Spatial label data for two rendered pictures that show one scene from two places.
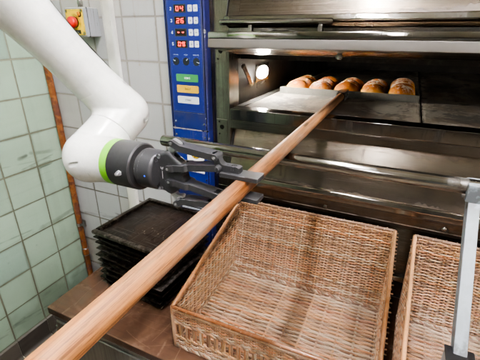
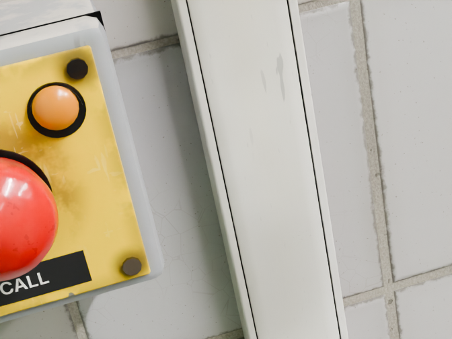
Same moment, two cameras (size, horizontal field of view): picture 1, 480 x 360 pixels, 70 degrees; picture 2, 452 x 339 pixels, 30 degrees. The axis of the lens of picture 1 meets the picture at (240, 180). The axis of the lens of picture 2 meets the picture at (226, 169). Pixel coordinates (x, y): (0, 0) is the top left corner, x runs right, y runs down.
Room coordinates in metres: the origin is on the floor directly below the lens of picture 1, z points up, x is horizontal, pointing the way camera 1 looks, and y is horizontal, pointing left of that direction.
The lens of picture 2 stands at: (1.14, 0.69, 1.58)
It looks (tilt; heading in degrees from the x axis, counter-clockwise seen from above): 25 degrees down; 327
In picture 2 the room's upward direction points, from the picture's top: 12 degrees counter-clockwise
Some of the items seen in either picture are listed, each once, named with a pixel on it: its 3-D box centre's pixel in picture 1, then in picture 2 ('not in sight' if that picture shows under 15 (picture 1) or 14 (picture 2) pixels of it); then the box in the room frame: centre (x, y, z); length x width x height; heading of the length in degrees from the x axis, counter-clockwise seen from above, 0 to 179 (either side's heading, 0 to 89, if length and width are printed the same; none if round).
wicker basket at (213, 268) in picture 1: (289, 285); not in sight; (0.84, -0.15, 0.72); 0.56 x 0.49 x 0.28; 66
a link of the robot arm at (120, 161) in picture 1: (136, 163); not in sight; (0.63, 0.20, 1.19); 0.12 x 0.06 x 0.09; 155
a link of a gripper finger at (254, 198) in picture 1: (241, 195); not in sight; (0.53, 0.00, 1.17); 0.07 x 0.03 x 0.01; 65
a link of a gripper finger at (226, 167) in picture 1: (227, 162); not in sight; (0.54, 0.02, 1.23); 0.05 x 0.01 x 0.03; 65
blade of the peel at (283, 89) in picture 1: (351, 87); not in sight; (1.59, -0.50, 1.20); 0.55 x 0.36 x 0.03; 65
